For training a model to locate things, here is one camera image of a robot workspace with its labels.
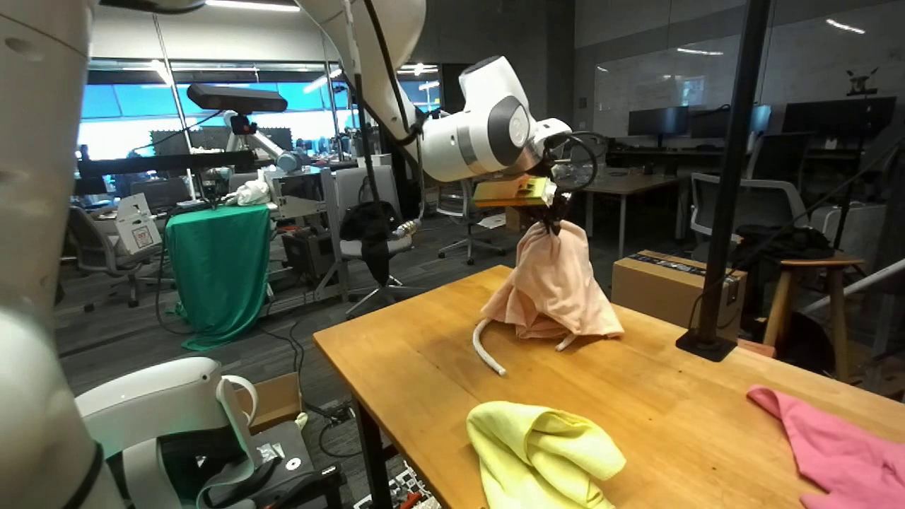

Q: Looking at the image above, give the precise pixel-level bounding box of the green draped cloth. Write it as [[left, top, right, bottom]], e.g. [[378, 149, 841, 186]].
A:
[[165, 205, 277, 356]]

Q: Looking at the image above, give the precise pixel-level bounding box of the wooden stool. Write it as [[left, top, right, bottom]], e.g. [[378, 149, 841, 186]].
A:
[[762, 255, 865, 378]]

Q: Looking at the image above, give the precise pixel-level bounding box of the white mesh office chair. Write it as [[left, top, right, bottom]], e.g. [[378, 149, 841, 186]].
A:
[[689, 171, 813, 244]]

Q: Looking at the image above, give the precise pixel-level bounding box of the wide black monitor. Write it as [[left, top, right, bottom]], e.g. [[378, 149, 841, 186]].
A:
[[781, 94, 901, 147]]

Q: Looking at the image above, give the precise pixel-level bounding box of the long wooden desk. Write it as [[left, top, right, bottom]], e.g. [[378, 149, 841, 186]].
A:
[[583, 166, 683, 261]]

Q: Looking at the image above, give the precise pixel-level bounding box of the black office chair with jacket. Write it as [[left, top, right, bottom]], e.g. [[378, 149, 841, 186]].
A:
[[338, 199, 419, 316]]

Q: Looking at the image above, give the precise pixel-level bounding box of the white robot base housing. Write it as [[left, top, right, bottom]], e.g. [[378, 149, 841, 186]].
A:
[[74, 353, 263, 509]]

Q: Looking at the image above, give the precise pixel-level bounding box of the cream garment with drawstring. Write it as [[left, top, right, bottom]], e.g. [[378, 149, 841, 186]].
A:
[[478, 220, 629, 345]]

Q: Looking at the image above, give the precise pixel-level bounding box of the black mount bar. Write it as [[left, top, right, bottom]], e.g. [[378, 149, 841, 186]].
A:
[[79, 147, 257, 195]]

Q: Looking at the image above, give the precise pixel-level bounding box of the cardboard box with black tape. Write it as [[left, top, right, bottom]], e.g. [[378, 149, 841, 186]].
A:
[[609, 247, 749, 335]]

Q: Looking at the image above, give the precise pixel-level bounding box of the white sign board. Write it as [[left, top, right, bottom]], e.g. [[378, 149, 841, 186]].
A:
[[115, 193, 165, 261]]

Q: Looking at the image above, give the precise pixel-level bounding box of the brown wooden board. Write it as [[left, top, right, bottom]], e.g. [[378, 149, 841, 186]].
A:
[[235, 371, 307, 435]]

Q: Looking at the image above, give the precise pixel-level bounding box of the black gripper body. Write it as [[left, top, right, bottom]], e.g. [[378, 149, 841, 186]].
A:
[[532, 193, 571, 236]]

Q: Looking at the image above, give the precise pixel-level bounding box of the power strip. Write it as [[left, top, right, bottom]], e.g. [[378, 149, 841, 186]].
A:
[[380, 463, 443, 509]]

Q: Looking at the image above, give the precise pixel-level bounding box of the yellow cloth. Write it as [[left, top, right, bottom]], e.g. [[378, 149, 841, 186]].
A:
[[464, 398, 632, 509]]

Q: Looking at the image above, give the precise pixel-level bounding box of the black vertical stand pole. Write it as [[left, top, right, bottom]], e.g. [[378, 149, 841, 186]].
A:
[[677, 0, 775, 364]]

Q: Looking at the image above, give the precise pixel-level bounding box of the black bar camera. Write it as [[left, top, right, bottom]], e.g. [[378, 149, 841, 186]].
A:
[[185, 82, 291, 117]]

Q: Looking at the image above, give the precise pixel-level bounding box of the black looped wrist cable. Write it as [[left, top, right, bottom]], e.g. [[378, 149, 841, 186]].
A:
[[549, 132, 604, 195]]

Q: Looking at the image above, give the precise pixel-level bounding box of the pink cloth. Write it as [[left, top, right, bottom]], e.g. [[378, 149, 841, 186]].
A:
[[748, 386, 905, 509]]

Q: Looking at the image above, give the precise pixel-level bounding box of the white braided rope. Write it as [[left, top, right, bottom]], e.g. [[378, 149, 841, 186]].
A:
[[471, 316, 581, 378]]

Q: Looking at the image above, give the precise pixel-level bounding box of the black bag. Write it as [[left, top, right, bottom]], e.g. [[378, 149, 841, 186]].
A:
[[732, 226, 839, 335]]

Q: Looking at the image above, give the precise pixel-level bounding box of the black controller box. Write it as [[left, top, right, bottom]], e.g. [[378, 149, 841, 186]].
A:
[[250, 422, 329, 509]]

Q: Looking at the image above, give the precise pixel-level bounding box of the grey office chair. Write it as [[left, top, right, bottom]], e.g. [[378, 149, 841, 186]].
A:
[[433, 182, 484, 265]]

